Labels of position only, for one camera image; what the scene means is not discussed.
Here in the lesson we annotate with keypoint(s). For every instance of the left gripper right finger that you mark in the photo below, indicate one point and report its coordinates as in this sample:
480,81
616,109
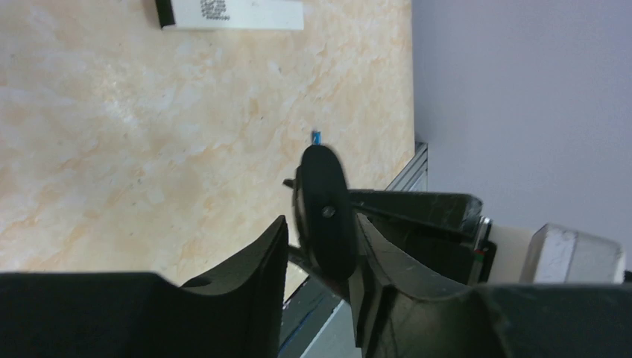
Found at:
403,309

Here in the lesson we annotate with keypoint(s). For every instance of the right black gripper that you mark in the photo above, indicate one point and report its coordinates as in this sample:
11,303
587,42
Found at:
431,228

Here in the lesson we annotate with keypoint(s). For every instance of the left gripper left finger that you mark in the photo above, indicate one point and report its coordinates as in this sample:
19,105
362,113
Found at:
232,310

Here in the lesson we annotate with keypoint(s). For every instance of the black remote control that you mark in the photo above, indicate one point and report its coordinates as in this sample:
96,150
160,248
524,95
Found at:
324,215

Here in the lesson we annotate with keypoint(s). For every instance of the white remote control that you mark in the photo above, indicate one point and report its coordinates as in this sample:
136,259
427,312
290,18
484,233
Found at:
230,14

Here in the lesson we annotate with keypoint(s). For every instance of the blue battery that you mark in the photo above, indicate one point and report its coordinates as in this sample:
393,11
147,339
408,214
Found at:
316,138

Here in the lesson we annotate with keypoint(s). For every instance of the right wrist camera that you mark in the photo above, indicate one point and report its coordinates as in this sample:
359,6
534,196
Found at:
554,254

